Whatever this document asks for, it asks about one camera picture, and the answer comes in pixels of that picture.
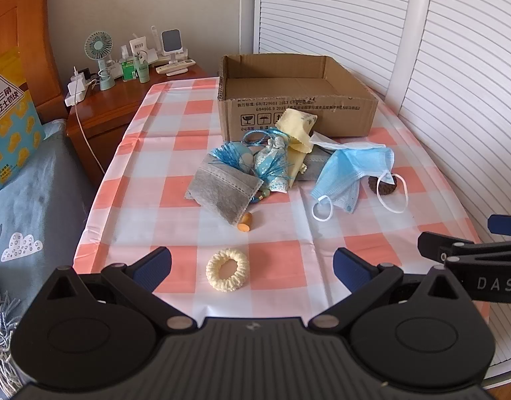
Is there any white phone stand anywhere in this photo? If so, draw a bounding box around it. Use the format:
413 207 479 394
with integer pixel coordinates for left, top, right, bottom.
161 29 190 77

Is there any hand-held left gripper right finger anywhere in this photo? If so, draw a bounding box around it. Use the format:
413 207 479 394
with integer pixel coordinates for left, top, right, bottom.
309 248 461 335

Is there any grey nonwoven pouch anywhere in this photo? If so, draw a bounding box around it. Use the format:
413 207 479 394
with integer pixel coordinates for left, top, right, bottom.
185 154 264 226

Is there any cream knitted scrunchie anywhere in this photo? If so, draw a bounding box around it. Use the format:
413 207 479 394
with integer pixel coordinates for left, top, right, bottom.
206 248 250 292

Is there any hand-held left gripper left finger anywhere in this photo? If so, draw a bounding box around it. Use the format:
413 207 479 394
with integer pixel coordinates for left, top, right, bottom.
45 247 198 335

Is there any grey folded cloth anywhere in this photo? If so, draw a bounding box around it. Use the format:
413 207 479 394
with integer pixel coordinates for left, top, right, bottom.
295 145 336 182

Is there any white nonwoven cloth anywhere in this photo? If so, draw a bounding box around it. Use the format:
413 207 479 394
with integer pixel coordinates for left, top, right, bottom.
309 131 386 153

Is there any white remote control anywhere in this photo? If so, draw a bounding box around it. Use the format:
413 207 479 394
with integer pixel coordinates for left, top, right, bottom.
156 59 197 73

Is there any green desk fan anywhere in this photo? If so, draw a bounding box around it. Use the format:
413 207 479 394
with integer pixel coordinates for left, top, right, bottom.
85 31 115 91

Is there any yellow cloth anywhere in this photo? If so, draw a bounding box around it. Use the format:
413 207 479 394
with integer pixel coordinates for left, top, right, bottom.
275 108 319 176

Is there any grey-blue bed sheet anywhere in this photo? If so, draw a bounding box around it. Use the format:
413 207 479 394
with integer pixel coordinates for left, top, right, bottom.
0 119 99 315

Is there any white louvred wardrobe door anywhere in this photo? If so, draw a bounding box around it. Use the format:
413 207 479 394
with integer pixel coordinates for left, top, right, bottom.
384 0 511 386
239 0 420 92

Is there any brown cardboard box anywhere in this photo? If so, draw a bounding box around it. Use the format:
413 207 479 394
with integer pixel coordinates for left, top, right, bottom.
217 53 380 142

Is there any blue face mask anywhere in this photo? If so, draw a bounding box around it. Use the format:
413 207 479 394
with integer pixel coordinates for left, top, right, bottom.
309 147 408 223

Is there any pink white checkered tablecloth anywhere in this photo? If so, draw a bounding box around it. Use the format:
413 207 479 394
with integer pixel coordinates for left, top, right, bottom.
72 76 491 331

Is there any yellow and blue bag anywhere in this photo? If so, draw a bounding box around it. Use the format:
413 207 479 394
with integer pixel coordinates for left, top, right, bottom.
0 48 46 191

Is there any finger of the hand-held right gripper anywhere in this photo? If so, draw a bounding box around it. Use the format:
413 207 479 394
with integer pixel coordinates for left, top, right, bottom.
488 214 511 236
417 231 511 263

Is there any brown round pad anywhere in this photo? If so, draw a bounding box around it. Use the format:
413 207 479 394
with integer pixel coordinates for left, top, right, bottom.
368 174 397 196

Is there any white power strip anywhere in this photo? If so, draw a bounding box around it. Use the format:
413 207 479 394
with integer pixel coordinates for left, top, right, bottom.
64 81 92 107

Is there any white plug charger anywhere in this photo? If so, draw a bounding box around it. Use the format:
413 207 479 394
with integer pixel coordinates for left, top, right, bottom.
68 69 88 92

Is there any wooden nightstand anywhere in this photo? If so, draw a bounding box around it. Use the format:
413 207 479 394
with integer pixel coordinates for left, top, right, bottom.
65 60 217 185

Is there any wooden bed headboard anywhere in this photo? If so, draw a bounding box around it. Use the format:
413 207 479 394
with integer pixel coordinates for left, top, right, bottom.
0 0 70 122

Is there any white charging cable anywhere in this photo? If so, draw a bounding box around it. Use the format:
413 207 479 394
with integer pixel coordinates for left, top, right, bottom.
73 66 107 174

